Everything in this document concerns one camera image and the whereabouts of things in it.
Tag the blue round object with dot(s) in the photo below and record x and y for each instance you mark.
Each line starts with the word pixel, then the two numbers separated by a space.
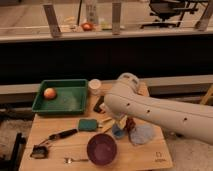
pixel 117 132

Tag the light blue cloth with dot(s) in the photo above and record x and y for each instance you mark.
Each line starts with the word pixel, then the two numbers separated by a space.
pixel 141 134

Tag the green plastic tray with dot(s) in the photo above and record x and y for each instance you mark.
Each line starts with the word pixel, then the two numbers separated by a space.
pixel 71 97

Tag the brown pine cone object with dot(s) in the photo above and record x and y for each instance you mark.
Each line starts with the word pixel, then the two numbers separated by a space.
pixel 130 124

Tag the orange apple in tray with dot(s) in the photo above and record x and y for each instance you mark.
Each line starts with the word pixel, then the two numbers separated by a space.
pixel 50 93

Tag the wooden spatula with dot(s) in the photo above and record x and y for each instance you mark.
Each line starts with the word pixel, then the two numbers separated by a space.
pixel 106 124

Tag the purple bowl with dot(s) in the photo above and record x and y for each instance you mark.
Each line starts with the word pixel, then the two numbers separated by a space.
pixel 101 149

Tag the black office chair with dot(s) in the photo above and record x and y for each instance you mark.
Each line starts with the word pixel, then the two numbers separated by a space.
pixel 165 9

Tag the green sponge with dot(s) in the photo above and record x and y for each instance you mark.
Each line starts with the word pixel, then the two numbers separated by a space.
pixel 87 125

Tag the black handled brush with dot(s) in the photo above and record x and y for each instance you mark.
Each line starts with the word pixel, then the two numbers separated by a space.
pixel 41 150

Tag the red fruit on far shelf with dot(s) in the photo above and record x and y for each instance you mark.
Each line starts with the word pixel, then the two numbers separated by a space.
pixel 87 26

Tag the silver fork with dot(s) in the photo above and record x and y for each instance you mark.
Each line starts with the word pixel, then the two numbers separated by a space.
pixel 71 160

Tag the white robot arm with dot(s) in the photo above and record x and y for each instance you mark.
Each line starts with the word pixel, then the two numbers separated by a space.
pixel 189 119

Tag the white cylindrical cup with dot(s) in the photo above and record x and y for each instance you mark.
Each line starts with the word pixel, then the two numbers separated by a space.
pixel 95 86

